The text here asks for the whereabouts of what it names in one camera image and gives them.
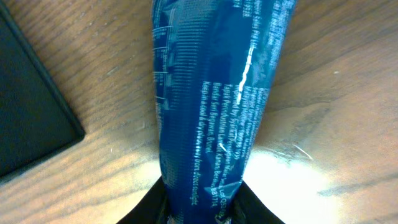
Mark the black open box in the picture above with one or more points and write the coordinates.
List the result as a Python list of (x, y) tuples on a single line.
[(36, 121)]

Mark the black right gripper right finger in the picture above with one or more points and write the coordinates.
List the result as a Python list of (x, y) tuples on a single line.
[(247, 208)]

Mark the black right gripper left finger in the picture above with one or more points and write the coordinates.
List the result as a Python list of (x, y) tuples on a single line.
[(152, 209)]

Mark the blue cookie packet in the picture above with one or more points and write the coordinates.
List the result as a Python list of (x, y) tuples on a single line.
[(214, 64)]

